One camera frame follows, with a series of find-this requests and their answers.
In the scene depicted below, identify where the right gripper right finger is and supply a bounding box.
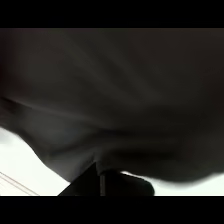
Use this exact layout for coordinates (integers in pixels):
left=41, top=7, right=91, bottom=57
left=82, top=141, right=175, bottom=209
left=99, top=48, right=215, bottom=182
left=101, top=171, right=156, bottom=197

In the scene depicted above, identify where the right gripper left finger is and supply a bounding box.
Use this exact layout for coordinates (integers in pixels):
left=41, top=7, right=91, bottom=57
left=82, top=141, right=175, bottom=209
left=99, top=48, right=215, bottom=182
left=58, top=161, right=102, bottom=197

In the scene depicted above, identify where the black garment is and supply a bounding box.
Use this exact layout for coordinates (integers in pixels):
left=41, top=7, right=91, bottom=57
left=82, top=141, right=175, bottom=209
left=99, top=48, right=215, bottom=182
left=0, top=27, right=224, bottom=185

